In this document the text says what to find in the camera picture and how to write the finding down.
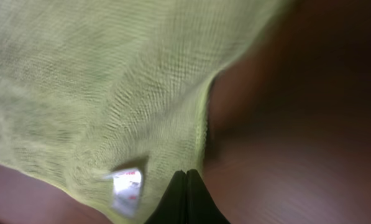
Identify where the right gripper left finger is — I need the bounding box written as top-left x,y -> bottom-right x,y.
145,170 -> 186,224

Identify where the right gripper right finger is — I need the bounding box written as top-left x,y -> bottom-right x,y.
186,169 -> 230,224

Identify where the light green cloth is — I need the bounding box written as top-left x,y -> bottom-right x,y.
0,0 -> 291,223

